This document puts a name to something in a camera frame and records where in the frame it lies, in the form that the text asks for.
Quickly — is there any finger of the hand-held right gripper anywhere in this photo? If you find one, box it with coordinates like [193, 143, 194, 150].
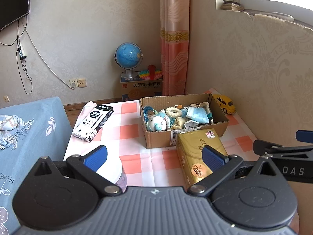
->
[253, 139, 313, 157]
[295, 130, 313, 143]

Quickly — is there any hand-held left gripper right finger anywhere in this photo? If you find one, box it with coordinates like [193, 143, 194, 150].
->
[187, 145, 282, 197]

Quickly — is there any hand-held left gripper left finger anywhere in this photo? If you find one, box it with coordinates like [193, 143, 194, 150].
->
[32, 145, 123, 197]

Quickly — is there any blue face mask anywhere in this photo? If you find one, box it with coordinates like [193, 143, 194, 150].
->
[187, 106, 211, 124]

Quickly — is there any cream cloth bow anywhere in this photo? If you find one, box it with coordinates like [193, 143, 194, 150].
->
[171, 117, 188, 129]

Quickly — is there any cardboard box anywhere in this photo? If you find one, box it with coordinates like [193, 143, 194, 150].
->
[139, 93, 230, 149]

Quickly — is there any cream knitted scrunchie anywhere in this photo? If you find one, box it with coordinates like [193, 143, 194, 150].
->
[165, 107, 183, 118]

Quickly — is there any blue plush toy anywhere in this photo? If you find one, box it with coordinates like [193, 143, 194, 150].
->
[147, 110, 170, 131]

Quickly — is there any clear jar with white lid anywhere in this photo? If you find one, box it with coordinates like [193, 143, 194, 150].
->
[95, 157, 128, 193]

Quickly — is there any gold tissue pack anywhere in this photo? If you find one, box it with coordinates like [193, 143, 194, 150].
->
[176, 130, 229, 191]

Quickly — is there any black and white pen box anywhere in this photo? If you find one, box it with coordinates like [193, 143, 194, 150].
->
[73, 104, 113, 142]

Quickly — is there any orange checkered tablecloth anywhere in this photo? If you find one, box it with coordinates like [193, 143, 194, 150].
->
[64, 100, 279, 189]

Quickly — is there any yellow toy car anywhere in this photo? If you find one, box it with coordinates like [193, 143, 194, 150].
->
[211, 94, 236, 115]

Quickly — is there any blue floral bed cover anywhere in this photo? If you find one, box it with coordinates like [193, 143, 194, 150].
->
[0, 97, 74, 234]

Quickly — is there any printed cardboard carton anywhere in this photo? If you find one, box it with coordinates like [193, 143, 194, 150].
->
[119, 75, 163, 101]

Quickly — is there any blue and white fringed scarf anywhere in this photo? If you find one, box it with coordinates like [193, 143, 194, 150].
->
[0, 115, 35, 150]

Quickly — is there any rainbow pop toy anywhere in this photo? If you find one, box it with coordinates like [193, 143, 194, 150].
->
[139, 70, 164, 80]

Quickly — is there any red toy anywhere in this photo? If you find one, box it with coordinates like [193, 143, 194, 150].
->
[147, 64, 157, 79]

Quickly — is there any blue globe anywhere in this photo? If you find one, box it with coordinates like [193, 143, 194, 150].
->
[114, 42, 143, 79]

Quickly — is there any white power strip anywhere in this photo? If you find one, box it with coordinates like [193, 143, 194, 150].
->
[17, 42, 26, 60]

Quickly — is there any pink patterned curtain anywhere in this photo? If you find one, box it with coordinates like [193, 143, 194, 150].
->
[159, 0, 191, 96]

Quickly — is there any stack of books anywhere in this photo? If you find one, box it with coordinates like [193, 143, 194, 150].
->
[221, 0, 245, 11]

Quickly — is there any black television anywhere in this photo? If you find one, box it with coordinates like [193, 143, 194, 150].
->
[0, 0, 31, 32]

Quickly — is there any white cable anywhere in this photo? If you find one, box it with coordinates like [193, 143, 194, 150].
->
[24, 21, 74, 89]

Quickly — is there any black cable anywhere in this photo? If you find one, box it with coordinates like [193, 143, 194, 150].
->
[0, 21, 33, 95]

